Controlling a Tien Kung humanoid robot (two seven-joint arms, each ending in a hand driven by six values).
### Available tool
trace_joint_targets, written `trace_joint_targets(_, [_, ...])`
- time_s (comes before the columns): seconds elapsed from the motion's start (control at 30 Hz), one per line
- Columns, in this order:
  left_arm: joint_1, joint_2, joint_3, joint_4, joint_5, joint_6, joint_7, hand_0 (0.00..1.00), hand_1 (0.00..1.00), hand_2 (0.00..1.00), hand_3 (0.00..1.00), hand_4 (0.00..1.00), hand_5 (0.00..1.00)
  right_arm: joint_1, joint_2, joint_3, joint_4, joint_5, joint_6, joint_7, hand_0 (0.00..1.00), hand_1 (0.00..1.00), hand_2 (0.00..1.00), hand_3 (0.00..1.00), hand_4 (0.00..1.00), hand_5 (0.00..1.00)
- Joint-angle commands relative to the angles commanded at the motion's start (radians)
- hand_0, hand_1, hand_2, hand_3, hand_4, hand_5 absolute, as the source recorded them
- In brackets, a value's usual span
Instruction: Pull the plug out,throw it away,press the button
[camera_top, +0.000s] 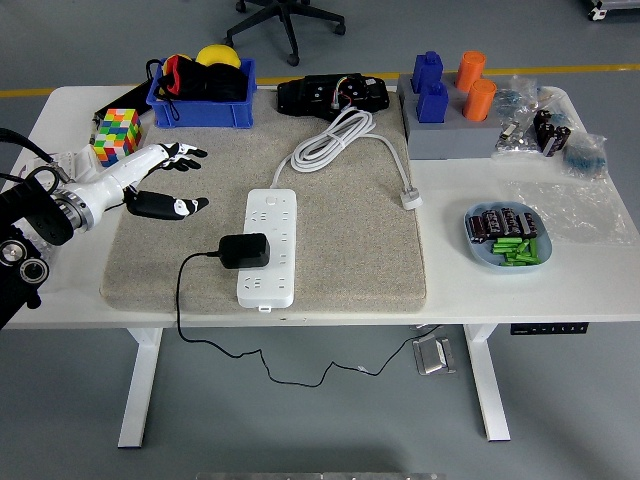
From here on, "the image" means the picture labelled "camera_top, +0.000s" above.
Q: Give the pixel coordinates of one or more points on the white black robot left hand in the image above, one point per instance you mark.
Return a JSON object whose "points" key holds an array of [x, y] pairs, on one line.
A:
{"points": [[115, 177]]}

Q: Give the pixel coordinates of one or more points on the black plug adapter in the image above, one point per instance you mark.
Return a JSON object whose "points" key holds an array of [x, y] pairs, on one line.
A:
{"points": [[245, 251]]}

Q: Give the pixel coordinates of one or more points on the white power strip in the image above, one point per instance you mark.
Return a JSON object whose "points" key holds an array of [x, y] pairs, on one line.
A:
{"points": [[280, 280]]}

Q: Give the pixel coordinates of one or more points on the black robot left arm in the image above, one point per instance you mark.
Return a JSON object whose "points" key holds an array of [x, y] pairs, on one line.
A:
{"points": [[35, 210]]}

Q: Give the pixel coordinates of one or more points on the colourful puzzle cube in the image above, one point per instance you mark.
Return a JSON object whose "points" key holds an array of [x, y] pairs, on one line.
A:
{"points": [[117, 135]]}

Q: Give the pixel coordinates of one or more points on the flat black box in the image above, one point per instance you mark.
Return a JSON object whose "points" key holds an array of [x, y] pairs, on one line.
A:
{"points": [[125, 97]]}

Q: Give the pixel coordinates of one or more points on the blue plastic bin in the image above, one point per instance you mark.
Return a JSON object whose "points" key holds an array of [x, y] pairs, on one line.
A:
{"points": [[200, 114]]}

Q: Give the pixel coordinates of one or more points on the black bag with red trim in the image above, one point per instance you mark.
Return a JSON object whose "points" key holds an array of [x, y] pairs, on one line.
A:
{"points": [[220, 82]]}

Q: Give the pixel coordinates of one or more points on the yellow ball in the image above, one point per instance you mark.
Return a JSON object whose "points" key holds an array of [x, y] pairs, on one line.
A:
{"points": [[217, 54]]}

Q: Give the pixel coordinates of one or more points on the black electronic device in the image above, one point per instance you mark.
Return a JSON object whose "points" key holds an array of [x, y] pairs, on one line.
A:
{"points": [[310, 97]]}

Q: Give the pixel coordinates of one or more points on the white table leg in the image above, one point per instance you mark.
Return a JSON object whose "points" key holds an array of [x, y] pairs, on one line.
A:
{"points": [[487, 390], [137, 390]]}

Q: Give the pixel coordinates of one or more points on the black office chair base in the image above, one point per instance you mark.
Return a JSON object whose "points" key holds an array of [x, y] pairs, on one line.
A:
{"points": [[287, 20]]}

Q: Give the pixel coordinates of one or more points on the grey-brown mat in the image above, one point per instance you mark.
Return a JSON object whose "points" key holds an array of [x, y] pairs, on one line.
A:
{"points": [[350, 240]]}

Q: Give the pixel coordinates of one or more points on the blue bottle-shaped block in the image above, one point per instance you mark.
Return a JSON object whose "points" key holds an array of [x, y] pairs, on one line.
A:
{"points": [[433, 105], [427, 70]]}

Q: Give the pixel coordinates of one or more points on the grey block holder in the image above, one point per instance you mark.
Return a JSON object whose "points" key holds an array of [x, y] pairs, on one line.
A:
{"points": [[450, 140]]}

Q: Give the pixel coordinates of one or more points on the orange cylinder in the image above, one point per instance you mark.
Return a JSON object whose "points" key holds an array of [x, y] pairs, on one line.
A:
{"points": [[478, 102], [470, 70]]}

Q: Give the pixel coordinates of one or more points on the light blue plate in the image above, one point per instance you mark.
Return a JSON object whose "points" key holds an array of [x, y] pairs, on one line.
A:
{"points": [[482, 257]]}

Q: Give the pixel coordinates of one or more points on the green battery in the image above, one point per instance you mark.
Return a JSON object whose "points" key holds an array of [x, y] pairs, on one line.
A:
{"points": [[534, 250], [505, 247], [524, 247], [514, 256], [506, 242], [520, 262]]}

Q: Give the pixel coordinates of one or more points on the clear bag of metal parts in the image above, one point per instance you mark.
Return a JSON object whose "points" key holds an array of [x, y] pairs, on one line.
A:
{"points": [[515, 140]]}

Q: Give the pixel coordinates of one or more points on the clear bag of blue parts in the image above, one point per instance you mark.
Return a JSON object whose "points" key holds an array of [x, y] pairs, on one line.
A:
{"points": [[585, 157], [515, 95]]}

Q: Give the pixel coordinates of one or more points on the clear bag of black capacitors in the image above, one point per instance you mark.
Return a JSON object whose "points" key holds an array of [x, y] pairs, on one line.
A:
{"points": [[550, 132]]}

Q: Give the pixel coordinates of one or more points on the black table control panel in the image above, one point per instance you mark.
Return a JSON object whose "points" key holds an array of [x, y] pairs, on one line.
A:
{"points": [[550, 329]]}

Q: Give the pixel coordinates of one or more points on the empty clear plastic bag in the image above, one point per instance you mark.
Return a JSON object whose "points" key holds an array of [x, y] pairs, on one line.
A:
{"points": [[575, 210]]}

